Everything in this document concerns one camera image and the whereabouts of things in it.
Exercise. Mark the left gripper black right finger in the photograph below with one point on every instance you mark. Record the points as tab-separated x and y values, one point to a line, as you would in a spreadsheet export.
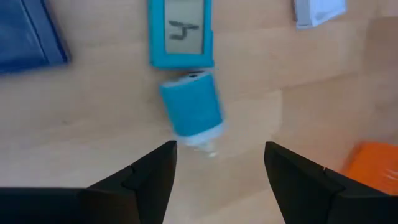
326	202

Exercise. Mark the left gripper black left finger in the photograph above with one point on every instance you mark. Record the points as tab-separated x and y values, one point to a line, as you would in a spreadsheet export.
93	205

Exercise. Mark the cyan framed display tag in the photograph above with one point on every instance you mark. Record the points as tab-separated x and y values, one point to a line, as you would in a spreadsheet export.
157	37

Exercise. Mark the orange plastic basket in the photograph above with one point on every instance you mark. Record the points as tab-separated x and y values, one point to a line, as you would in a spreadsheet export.
376	165

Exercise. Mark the cyan charger white end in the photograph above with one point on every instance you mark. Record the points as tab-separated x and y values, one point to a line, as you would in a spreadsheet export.
192	107

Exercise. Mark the dark blue box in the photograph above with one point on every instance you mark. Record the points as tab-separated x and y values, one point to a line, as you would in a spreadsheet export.
25	34

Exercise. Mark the white cube charger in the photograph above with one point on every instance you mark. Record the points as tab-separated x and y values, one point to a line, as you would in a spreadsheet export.
320	12

